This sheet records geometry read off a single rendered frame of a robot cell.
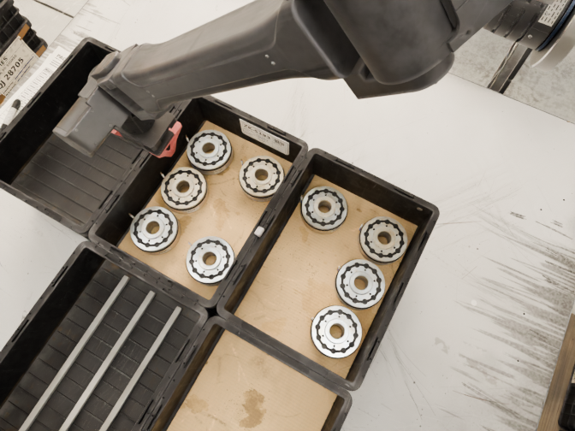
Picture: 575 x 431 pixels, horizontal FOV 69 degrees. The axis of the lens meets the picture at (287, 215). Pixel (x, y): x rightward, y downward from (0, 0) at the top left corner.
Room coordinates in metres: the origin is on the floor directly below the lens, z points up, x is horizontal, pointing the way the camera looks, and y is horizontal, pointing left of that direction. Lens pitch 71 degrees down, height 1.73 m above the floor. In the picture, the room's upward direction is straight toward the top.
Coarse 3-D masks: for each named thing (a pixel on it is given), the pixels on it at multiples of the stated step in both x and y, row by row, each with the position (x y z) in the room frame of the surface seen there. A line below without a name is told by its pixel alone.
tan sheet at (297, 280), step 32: (288, 224) 0.28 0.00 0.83; (352, 224) 0.28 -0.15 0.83; (288, 256) 0.21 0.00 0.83; (320, 256) 0.21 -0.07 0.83; (352, 256) 0.21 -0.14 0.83; (256, 288) 0.14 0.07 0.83; (288, 288) 0.14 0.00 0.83; (320, 288) 0.14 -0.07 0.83; (256, 320) 0.07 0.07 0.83; (288, 320) 0.07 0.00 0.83
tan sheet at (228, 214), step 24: (240, 144) 0.48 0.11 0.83; (288, 168) 0.42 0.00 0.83; (216, 192) 0.36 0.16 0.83; (240, 192) 0.36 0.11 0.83; (192, 216) 0.30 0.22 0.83; (216, 216) 0.30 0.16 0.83; (240, 216) 0.30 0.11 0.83; (192, 240) 0.24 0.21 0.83; (240, 240) 0.24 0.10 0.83; (168, 264) 0.19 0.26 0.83; (192, 288) 0.14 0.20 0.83; (216, 288) 0.14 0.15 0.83
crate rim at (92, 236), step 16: (208, 96) 0.55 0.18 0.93; (176, 112) 0.51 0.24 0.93; (240, 112) 0.51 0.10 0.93; (272, 128) 0.47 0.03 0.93; (304, 144) 0.43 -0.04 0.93; (144, 160) 0.39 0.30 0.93; (128, 176) 0.36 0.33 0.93; (288, 176) 0.35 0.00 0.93; (112, 208) 0.29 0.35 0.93; (272, 208) 0.29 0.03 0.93; (96, 224) 0.25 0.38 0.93; (256, 224) 0.25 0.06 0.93; (96, 240) 0.22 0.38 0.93; (128, 256) 0.19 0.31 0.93; (240, 256) 0.19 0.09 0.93; (160, 272) 0.15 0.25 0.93; (176, 288) 0.12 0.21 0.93; (224, 288) 0.12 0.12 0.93; (208, 304) 0.09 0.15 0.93
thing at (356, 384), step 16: (304, 160) 0.39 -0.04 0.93; (336, 160) 0.39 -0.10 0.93; (368, 176) 0.35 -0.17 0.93; (288, 192) 0.32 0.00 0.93; (400, 192) 0.32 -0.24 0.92; (432, 208) 0.28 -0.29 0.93; (272, 224) 0.25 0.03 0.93; (432, 224) 0.25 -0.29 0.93; (256, 240) 0.22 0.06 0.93; (416, 256) 0.19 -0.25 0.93; (240, 272) 0.16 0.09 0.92; (400, 288) 0.12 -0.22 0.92; (224, 304) 0.09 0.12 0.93; (240, 320) 0.06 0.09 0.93; (384, 320) 0.06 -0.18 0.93; (256, 336) 0.04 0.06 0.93; (288, 352) 0.01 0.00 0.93; (368, 352) 0.01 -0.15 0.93; (320, 368) -0.02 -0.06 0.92; (368, 368) -0.02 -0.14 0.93; (352, 384) -0.05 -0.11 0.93
